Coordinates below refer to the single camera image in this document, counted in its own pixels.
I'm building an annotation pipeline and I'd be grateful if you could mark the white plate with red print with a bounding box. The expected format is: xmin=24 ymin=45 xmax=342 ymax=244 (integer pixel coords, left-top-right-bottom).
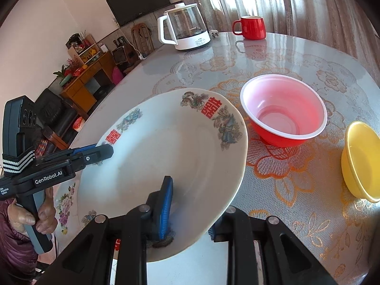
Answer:
xmin=76 ymin=88 xmax=248 ymax=263

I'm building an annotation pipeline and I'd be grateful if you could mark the black flat television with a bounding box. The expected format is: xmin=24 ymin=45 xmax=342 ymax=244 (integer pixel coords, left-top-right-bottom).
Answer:
xmin=106 ymin=0 xmax=170 ymax=27

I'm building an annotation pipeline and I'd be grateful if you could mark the wooden chair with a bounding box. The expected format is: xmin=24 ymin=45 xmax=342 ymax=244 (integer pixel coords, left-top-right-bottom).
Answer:
xmin=131 ymin=22 xmax=155 ymax=55

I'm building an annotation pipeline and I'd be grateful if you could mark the person's left hand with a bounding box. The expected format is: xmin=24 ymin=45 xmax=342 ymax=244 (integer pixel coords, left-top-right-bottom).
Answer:
xmin=7 ymin=190 xmax=58 ymax=235

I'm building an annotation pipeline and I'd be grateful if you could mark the black sofa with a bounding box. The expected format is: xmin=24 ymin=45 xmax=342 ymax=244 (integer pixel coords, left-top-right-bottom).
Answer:
xmin=36 ymin=88 xmax=79 ymax=152

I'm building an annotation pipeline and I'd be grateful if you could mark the wooden cabinet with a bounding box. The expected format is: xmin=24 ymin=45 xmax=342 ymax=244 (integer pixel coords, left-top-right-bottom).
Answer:
xmin=59 ymin=52 xmax=115 ymax=121

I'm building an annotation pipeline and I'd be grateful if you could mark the small old television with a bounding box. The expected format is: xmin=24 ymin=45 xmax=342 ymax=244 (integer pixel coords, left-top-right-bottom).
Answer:
xmin=112 ymin=47 xmax=129 ymax=64

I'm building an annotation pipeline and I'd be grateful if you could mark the yellow plastic bowl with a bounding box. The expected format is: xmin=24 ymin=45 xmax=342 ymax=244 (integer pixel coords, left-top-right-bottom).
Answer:
xmin=341 ymin=121 xmax=380 ymax=203

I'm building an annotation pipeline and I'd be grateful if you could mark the floral lace tablecloth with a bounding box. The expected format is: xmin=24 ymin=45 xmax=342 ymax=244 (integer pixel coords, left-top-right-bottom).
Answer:
xmin=58 ymin=31 xmax=380 ymax=285

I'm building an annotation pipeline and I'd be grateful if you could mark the white glass electric kettle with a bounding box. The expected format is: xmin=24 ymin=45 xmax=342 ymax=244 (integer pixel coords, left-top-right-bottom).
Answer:
xmin=157 ymin=2 xmax=212 ymax=51

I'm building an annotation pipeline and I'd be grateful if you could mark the red mug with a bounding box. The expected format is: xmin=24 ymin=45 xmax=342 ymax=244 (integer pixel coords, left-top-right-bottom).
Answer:
xmin=232 ymin=15 xmax=267 ymax=40

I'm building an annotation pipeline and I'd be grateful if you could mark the red plastic bowl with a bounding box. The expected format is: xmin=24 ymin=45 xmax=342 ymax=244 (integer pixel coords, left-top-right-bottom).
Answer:
xmin=240 ymin=74 xmax=328 ymax=148

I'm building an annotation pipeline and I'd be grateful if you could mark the person's left forearm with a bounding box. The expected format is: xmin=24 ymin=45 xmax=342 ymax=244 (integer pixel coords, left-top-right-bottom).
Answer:
xmin=0 ymin=199 xmax=39 ymax=280

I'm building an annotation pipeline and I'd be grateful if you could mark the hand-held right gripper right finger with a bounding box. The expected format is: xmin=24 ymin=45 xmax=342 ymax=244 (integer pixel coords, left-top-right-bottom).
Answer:
xmin=209 ymin=206 xmax=336 ymax=285

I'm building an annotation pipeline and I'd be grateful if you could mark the beige curtain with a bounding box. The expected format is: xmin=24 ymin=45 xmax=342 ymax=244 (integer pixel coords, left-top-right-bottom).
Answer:
xmin=175 ymin=0 xmax=380 ymax=63

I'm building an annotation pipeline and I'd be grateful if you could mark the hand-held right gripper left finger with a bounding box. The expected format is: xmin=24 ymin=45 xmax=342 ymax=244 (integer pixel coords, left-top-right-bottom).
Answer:
xmin=38 ymin=176 xmax=174 ymax=285

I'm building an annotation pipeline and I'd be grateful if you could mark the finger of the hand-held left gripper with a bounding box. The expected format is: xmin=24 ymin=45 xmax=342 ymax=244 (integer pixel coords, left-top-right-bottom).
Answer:
xmin=70 ymin=143 xmax=104 ymax=157
xmin=71 ymin=145 xmax=114 ymax=171

